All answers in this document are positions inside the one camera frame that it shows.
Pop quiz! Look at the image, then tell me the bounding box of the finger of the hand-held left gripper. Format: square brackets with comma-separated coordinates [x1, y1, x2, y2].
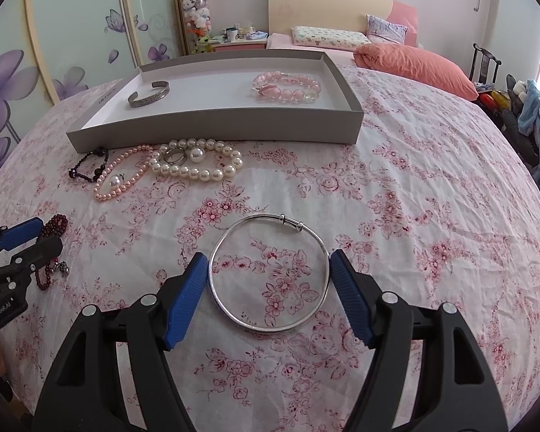
[0, 236, 64, 289]
[0, 217, 45, 264]

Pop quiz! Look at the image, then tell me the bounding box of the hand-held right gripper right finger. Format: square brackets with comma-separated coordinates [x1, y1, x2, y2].
[329, 248, 509, 432]

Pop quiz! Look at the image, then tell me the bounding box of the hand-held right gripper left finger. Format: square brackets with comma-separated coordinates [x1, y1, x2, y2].
[31, 252, 210, 432]

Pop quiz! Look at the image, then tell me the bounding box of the dark red bead bracelet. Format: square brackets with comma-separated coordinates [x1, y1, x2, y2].
[35, 213, 70, 291]

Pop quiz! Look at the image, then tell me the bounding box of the black bead bracelet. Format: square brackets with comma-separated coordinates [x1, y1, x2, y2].
[68, 146, 118, 184]

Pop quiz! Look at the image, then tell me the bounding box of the pink pearl necklace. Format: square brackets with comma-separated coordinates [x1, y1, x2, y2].
[94, 143, 163, 202]

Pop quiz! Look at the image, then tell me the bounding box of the silver bangle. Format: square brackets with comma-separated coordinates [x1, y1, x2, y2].
[208, 214, 331, 333]

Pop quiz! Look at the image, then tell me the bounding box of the white pearl necklace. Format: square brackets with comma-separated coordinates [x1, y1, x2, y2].
[148, 137, 244, 183]

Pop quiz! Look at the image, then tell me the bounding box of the grey cardboard tray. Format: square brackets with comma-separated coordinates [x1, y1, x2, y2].
[67, 49, 365, 154]

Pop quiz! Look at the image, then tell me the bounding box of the pink floral bedsheet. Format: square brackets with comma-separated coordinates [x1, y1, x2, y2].
[0, 60, 540, 432]

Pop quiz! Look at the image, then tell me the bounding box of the floral sliding-door wardrobe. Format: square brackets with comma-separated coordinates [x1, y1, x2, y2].
[0, 0, 185, 199]

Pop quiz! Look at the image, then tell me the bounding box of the black swivel chair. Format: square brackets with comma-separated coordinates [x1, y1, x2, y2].
[499, 108, 540, 176]

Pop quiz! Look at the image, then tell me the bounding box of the orange quilt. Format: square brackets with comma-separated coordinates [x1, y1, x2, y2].
[353, 44, 479, 101]

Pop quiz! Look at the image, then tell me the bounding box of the colourful toy pile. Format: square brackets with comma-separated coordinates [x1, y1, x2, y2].
[477, 83, 523, 122]

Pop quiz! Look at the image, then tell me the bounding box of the pink nightstand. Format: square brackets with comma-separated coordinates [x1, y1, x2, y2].
[207, 38, 268, 54]

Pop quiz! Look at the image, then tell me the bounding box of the blue plush garment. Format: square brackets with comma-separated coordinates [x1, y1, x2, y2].
[517, 80, 540, 190]

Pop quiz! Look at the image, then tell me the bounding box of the white patterned pillow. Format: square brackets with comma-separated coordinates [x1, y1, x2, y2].
[291, 26, 370, 51]

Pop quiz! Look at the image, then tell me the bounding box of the black wooden chair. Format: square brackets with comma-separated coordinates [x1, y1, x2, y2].
[470, 44, 502, 84]

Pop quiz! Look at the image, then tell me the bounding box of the purple patterned pillow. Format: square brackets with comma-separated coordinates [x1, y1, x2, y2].
[366, 15, 408, 46]

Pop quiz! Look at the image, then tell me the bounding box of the plush toy display tube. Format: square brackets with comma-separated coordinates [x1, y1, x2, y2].
[180, 0, 214, 55]

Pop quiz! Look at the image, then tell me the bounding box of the cream pink headboard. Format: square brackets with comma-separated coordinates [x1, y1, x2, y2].
[267, 0, 419, 48]

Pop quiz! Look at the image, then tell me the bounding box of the silver cuff bracelet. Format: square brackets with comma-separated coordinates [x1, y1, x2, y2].
[127, 80, 170, 109]

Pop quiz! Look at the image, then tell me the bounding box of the pink bead bracelet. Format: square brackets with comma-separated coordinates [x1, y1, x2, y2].
[252, 70, 322, 105]

